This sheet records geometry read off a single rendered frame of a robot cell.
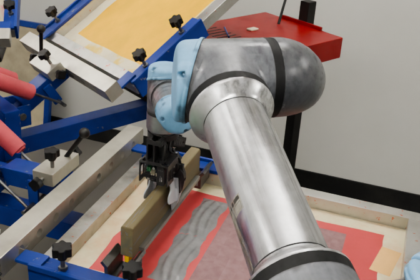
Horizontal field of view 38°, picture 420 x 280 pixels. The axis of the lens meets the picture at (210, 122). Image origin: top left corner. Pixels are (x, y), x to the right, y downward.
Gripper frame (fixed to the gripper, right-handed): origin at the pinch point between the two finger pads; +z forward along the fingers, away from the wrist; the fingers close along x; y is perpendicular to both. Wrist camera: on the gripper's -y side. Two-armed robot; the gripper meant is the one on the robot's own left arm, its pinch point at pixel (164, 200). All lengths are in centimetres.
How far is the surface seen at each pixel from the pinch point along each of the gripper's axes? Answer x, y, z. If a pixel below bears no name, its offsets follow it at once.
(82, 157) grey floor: -127, -176, 103
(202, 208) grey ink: 5.6, -12.2, 7.7
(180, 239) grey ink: 5.5, 2.4, 8.0
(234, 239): 17.1, -3.6, 8.3
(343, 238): 42.0, -15.0, 8.3
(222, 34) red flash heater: -25, -116, -7
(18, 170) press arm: -39.2, 2.7, -0.2
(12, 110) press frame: -61, -26, -1
